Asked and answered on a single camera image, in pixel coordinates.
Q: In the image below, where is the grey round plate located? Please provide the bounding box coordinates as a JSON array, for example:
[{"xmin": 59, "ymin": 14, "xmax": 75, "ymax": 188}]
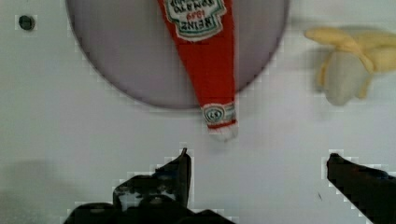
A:
[{"xmin": 64, "ymin": 0, "xmax": 291, "ymax": 109}]

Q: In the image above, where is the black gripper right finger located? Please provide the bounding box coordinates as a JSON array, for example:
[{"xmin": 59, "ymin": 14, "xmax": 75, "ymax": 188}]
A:
[{"xmin": 326, "ymin": 153, "xmax": 396, "ymax": 224}]

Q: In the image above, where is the peeled plush banana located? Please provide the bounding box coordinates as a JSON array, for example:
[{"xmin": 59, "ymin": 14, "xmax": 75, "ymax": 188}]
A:
[{"xmin": 304, "ymin": 27, "xmax": 395, "ymax": 106}]

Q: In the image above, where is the red plush ketchup bottle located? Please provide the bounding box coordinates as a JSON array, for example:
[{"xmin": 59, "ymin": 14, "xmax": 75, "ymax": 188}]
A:
[{"xmin": 157, "ymin": 0, "xmax": 238, "ymax": 142}]

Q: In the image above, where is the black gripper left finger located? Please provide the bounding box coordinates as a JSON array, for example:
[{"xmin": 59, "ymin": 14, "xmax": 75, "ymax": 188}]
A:
[{"xmin": 64, "ymin": 148, "xmax": 233, "ymax": 224}]

